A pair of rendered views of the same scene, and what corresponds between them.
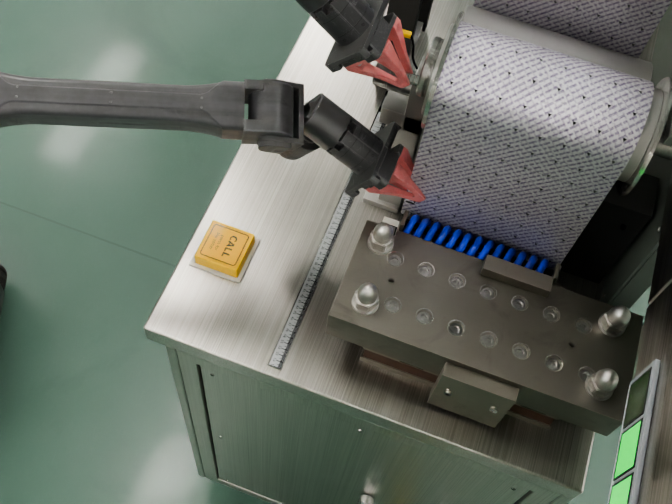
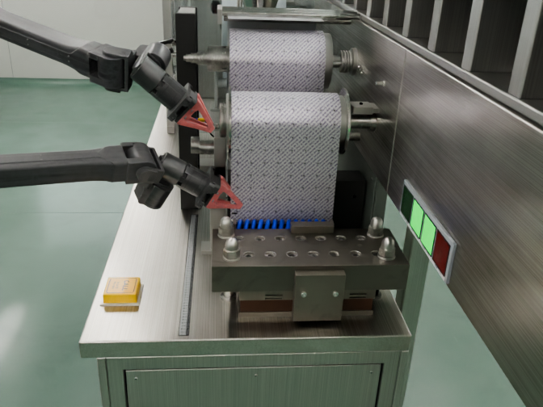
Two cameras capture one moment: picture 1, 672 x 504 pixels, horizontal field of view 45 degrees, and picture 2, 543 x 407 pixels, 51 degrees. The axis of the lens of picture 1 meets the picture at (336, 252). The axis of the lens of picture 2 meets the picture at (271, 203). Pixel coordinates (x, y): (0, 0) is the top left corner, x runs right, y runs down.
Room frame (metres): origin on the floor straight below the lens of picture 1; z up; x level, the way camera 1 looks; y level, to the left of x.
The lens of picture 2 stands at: (-0.49, 0.18, 1.62)
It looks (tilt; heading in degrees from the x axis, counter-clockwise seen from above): 25 degrees down; 343
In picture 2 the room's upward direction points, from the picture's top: 2 degrees clockwise
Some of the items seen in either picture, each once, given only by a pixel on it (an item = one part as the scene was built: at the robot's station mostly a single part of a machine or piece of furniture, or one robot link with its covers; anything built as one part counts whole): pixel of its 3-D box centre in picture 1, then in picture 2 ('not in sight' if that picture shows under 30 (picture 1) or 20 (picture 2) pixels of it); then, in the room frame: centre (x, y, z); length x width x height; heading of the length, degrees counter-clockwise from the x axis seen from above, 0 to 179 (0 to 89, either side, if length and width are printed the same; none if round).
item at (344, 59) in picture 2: not in sight; (341, 61); (0.89, -0.43, 1.33); 0.07 x 0.07 x 0.07; 78
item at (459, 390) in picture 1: (470, 397); (318, 296); (0.40, -0.21, 0.96); 0.10 x 0.03 x 0.11; 78
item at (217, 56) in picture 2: not in sight; (219, 58); (0.96, -0.12, 1.33); 0.06 x 0.06 x 0.06; 78
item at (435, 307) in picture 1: (483, 324); (305, 258); (0.50, -0.22, 1.00); 0.40 x 0.16 x 0.06; 78
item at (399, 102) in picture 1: (396, 138); (212, 195); (0.75, -0.06, 1.05); 0.06 x 0.05 x 0.31; 78
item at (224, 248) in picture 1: (225, 248); (122, 290); (0.60, 0.17, 0.91); 0.07 x 0.07 x 0.02; 78
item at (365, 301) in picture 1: (367, 295); (231, 247); (0.49, -0.05, 1.05); 0.04 x 0.04 x 0.04
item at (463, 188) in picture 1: (495, 203); (283, 189); (0.62, -0.20, 1.11); 0.23 x 0.01 x 0.18; 78
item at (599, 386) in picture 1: (605, 381); (387, 246); (0.42, -0.36, 1.05); 0.04 x 0.04 x 0.04
